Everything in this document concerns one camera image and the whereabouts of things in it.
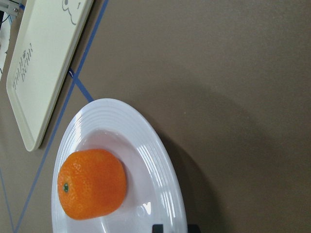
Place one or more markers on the cream bear print tray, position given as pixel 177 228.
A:
pixel 46 42

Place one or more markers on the aluminium frame post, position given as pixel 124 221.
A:
pixel 11 7

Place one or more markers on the white round plate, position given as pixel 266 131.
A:
pixel 153 194

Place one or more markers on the orange fruit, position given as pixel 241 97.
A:
pixel 91 183

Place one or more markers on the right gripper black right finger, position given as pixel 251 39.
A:
pixel 193 228

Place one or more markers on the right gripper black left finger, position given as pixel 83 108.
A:
pixel 157 228

